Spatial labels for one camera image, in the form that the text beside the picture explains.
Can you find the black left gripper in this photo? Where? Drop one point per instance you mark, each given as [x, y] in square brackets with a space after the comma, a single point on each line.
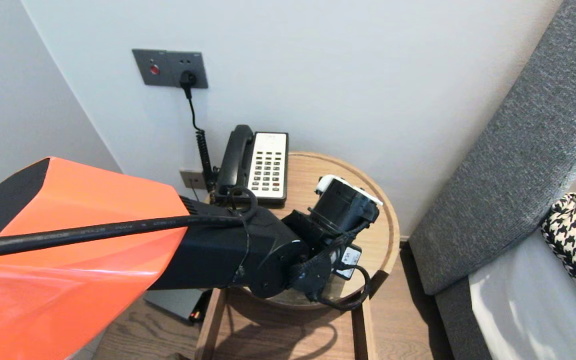
[345, 212]

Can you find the round wooden side table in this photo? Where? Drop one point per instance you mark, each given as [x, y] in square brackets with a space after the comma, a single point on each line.
[288, 340]
[308, 167]

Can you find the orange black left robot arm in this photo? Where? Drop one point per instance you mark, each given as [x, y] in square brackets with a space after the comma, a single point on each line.
[93, 280]

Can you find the black white desk telephone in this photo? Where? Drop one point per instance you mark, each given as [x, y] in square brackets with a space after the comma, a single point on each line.
[268, 165]

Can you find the black telephone handset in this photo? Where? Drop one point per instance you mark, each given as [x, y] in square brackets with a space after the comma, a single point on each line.
[235, 160]

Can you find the grey fabric headboard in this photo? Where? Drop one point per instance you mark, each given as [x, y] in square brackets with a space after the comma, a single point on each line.
[518, 150]

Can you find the grey power adapter box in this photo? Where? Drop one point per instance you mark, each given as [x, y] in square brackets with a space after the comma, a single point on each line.
[178, 303]

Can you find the small grey wall outlet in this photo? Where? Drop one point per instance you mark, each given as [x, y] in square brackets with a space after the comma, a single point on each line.
[190, 180]

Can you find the grey fabric bed frame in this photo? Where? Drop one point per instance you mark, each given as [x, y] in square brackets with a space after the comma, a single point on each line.
[458, 325]

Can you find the grey wall socket panel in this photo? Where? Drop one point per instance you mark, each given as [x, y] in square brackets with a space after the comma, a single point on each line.
[168, 65]

